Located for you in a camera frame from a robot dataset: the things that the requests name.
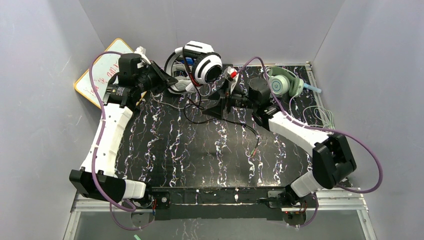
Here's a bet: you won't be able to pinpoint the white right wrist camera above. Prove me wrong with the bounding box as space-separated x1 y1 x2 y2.
224 66 239 94

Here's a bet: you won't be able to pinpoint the mint green headphones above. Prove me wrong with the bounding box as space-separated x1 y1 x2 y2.
266 66 305 98

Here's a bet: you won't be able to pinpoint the grey white headphones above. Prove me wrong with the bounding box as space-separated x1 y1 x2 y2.
165 63 194 95

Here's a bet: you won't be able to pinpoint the black braided headphone cable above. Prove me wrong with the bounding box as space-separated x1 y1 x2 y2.
181 46 261 157

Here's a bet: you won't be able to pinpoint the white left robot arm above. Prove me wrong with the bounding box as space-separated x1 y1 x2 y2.
69 53 177 203

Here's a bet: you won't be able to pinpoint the white grey headphone cable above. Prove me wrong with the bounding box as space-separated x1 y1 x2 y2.
150 71 218 111

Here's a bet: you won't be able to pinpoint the blue marker pen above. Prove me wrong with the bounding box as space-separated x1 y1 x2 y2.
185 57 195 66

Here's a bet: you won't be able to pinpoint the light blue pen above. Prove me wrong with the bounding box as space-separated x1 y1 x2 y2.
302 83 322 94

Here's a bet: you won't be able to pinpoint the black and white headphones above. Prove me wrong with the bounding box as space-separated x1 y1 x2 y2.
164 40 223 93

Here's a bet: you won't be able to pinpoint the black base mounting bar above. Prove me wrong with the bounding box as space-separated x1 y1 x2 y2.
151 186 293 221

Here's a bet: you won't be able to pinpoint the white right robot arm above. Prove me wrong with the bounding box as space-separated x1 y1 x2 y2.
203 77 357 205

